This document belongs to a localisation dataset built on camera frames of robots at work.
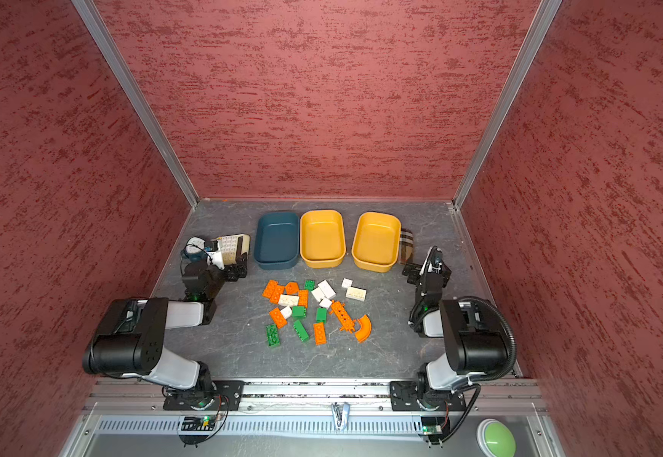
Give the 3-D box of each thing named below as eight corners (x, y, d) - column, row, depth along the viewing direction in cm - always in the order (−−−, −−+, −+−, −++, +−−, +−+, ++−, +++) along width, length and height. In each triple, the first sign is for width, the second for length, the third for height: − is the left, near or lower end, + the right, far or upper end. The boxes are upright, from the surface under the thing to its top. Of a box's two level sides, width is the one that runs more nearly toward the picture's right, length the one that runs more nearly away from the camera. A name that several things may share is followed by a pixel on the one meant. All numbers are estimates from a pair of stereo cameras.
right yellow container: (352, 273, 101) (353, 264, 96) (351, 221, 117) (351, 211, 112) (404, 273, 101) (408, 264, 96) (396, 221, 117) (398, 211, 112)
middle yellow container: (296, 268, 102) (294, 259, 97) (302, 220, 117) (301, 209, 112) (346, 269, 102) (346, 259, 97) (345, 220, 117) (345, 209, 112)
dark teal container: (250, 270, 101) (246, 261, 97) (262, 221, 117) (258, 211, 112) (297, 270, 102) (295, 261, 97) (302, 221, 117) (301, 211, 112)
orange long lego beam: (345, 336, 86) (345, 334, 85) (326, 307, 93) (325, 304, 91) (358, 328, 88) (358, 325, 87) (338, 299, 94) (338, 297, 93)
